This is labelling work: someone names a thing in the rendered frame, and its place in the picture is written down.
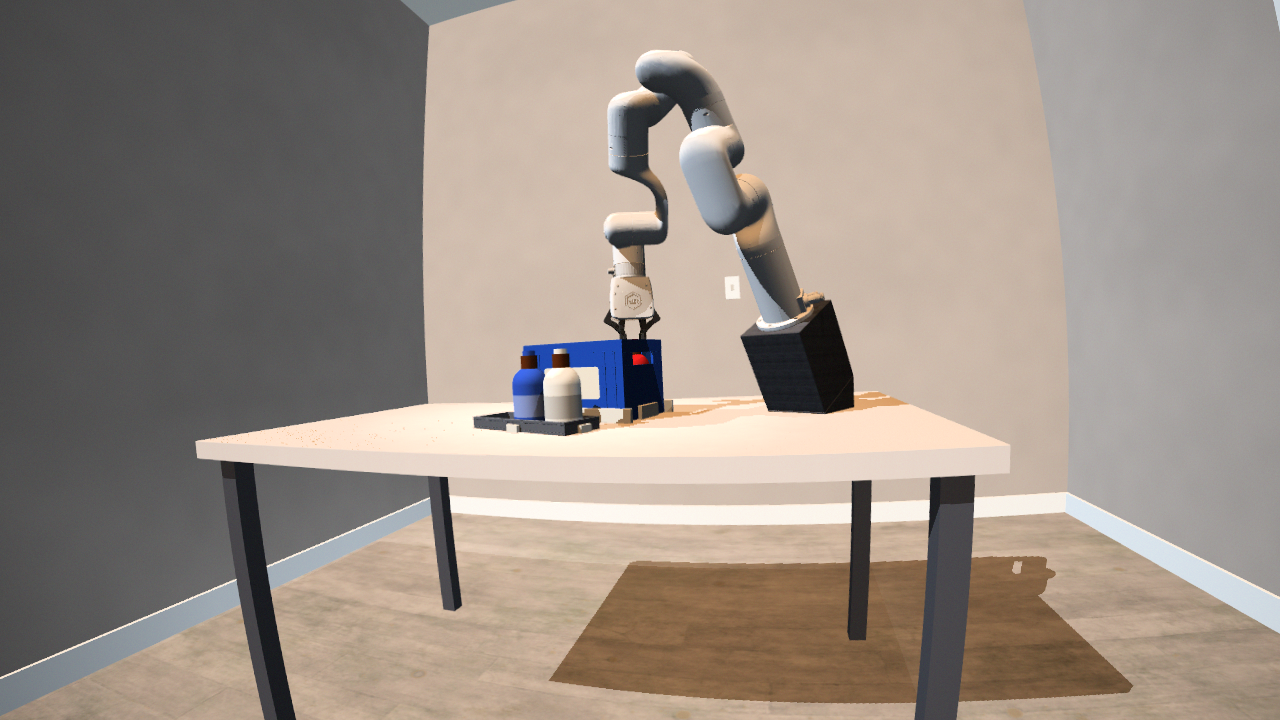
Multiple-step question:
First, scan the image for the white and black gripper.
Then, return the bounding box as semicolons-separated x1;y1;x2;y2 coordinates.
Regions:
604;274;660;340

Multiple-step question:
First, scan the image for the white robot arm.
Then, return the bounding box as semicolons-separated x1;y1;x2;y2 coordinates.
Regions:
604;50;826;331

